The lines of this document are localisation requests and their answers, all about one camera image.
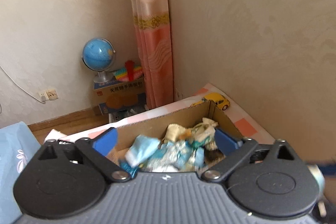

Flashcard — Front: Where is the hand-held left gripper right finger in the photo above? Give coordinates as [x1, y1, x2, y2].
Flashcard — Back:
[201, 128, 302, 182]

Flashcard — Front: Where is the pink white checkered tablecloth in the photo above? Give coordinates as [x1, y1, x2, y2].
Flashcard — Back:
[45, 82, 276, 159]

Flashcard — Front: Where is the yellow toy car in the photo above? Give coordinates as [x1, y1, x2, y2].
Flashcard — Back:
[190, 93, 230, 111]

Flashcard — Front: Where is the blue globe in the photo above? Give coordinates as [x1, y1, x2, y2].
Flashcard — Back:
[83, 37, 116, 83]

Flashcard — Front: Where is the brown cardboard box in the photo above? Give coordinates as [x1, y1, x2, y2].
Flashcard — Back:
[109, 100, 244, 172]

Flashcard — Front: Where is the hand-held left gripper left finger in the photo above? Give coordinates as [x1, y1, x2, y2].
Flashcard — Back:
[38, 127, 132, 182]

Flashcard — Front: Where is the white cable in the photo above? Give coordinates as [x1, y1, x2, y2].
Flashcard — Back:
[0, 64, 45, 102]

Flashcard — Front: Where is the red object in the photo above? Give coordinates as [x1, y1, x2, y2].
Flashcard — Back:
[125, 61, 135, 81]

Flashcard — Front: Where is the blue printed cardboard carton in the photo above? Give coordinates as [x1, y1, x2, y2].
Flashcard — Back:
[91, 74, 147, 116]

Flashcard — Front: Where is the pink patterned curtain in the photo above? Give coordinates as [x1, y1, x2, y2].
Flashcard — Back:
[126, 0, 175, 109]

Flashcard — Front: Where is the cream sachet with blue tassel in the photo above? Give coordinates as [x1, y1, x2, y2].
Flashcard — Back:
[164, 123, 189, 144]

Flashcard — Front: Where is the blue embroidered bedsheet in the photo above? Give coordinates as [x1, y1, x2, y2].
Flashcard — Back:
[0, 121, 43, 219]

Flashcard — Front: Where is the rainbow pop toy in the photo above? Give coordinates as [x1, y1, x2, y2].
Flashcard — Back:
[112, 64, 144, 82]

